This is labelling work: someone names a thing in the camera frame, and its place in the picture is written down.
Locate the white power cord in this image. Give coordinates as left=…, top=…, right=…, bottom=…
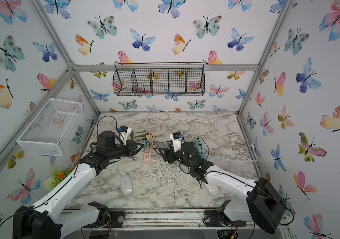
left=174, top=118, right=259, bottom=162

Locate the white mouse right front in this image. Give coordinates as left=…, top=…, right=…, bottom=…
left=203, top=183, right=219, bottom=196

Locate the white mesh wall basket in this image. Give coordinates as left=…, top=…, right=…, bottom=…
left=16, top=98, right=83, bottom=156

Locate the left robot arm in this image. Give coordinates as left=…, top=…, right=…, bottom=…
left=12, top=131, right=144, bottom=239

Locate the pink power strip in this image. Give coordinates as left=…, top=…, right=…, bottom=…
left=144, top=132, right=153, bottom=163

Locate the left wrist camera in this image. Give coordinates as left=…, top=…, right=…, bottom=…
left=117, top=125, right=132, bottom=145

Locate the aluminium front rail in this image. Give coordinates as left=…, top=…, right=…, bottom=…
left=83, top=208, right=290, bottom=231

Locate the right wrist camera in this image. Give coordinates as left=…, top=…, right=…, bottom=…
left=170, top=131, right=183, bottom=152

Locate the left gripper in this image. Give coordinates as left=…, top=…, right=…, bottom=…
left=107, top=142, right=144, bottom=161

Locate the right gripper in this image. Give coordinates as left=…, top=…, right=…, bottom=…
left=158, top=143, right=193, bottom=172

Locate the silver mouse middle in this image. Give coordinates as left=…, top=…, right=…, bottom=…
left=157, top=142, right=172, bottom=149

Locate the black wire wall basket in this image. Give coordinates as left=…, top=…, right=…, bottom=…
left=112, top=62, right=205, bottom=97

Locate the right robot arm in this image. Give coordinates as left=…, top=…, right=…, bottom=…
left=158, top=142, right=291, bottom=234

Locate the teal power strip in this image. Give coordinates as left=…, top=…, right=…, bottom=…
left=194, top=137, right=206, bottom=159

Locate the artificial potted plant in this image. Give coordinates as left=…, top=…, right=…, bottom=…
left=43, top=163, right=74, bottom=191

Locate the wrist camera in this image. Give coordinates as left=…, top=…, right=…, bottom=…
left=170, top=131, right=183, bottom=152
left=117, top=125, right=132, bottom=145

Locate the white wireless mouse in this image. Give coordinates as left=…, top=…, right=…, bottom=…
left=120, top=175, right=133, bottom=195

